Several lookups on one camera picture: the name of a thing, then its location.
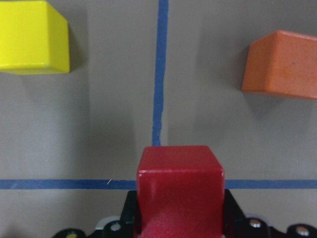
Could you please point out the red wooden block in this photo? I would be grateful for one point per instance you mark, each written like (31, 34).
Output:
(180, 192)

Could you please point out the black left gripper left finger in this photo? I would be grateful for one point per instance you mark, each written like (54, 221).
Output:
(130, 213)

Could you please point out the yellow wooden block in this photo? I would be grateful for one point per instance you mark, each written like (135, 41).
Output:
(34, 38)

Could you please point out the orange wooden block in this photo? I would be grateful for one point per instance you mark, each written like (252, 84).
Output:
(282, 64)

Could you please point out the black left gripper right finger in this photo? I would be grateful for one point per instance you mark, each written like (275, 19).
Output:
(233, 216)

